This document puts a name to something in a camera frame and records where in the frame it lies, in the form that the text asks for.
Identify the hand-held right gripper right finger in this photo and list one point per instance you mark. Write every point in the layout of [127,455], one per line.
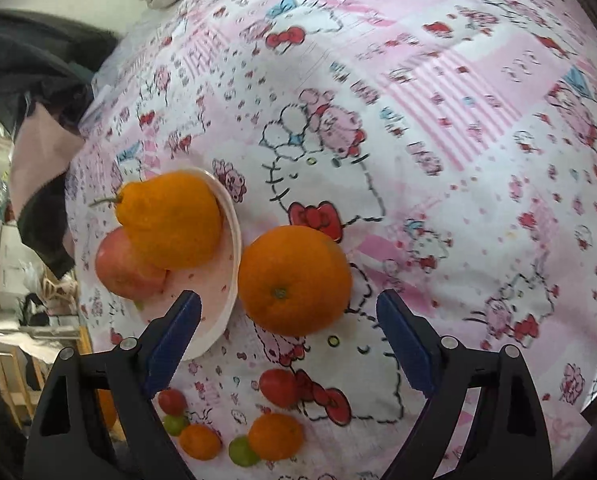
[403,345]

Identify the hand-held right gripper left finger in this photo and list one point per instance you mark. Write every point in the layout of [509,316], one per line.
[176,340]

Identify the pale pink plate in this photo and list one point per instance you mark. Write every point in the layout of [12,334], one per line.
[213,305]

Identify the small red cherry tomato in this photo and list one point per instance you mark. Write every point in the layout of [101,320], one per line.
[172,401]

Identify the small green fruit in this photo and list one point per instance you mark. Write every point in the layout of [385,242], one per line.
[175,424]
[242,452]

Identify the medium orange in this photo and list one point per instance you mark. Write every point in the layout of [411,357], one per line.
[107,407]

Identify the small tangerine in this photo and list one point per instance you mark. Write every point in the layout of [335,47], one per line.
[200,441]
[276,436]

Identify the large round orange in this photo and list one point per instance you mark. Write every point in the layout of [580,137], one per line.
[294,280]

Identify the red apple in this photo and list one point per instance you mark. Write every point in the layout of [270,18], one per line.
[126,272]

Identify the pear-shaped orange with stem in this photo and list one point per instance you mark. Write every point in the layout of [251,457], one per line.
[171,220]

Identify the pink cartoon printed blanket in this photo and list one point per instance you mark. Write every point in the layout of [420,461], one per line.
[428,185]

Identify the black cloth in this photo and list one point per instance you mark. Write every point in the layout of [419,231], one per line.
[48,230]

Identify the black plastic sheet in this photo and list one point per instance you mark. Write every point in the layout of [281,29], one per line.
[38,55]

